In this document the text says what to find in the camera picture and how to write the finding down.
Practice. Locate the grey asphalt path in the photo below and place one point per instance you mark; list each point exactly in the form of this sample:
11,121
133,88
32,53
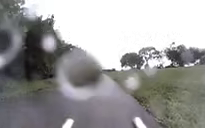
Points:
103,111

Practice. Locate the dark trees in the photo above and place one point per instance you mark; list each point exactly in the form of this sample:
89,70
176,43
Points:
36,53

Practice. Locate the row of trees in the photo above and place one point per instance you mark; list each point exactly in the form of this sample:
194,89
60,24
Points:
176,55

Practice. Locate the green grass field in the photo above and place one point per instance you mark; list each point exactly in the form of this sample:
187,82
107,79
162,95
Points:
180,93

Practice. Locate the grass verge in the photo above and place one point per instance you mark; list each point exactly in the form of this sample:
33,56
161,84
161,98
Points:
20,86

